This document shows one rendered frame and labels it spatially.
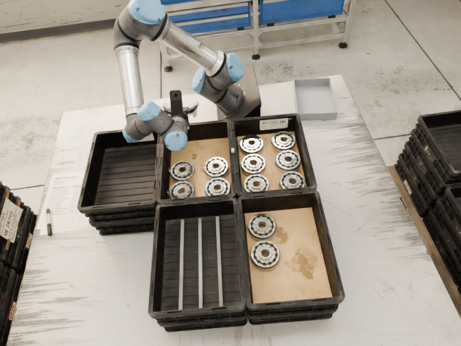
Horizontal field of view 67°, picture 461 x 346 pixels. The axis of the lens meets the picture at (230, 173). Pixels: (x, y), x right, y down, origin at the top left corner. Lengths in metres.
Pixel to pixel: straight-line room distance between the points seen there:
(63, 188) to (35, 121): 1.67
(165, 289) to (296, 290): 0.44
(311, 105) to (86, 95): 2.17
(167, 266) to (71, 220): 0.57
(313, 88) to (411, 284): 1.11
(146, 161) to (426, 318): 1.23
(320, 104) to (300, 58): 1.53
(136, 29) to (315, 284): 1.09
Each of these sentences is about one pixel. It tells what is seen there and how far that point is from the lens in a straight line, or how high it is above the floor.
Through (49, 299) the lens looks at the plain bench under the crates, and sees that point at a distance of 1.58.
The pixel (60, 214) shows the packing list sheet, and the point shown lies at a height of 0.70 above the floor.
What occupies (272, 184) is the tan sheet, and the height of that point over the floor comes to 0.83.
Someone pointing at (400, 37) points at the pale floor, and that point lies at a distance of 3.88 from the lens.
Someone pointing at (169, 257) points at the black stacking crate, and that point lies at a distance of 1.32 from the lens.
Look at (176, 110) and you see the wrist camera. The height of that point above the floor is 1.09.
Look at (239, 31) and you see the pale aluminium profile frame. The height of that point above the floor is 0.30.
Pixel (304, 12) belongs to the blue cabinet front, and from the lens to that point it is 3.32.
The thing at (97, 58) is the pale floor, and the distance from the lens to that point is 3.84.
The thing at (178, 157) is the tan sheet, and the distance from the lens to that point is 1.55.
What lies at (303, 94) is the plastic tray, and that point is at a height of 0.70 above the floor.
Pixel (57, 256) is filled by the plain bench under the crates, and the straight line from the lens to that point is 1.64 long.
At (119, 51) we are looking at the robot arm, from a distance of 1.45.
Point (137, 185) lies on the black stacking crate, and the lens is 1.51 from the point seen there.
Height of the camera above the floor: 2.01
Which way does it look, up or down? 54 degrees down
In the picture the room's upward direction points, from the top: 7 degrees counter-clockwise
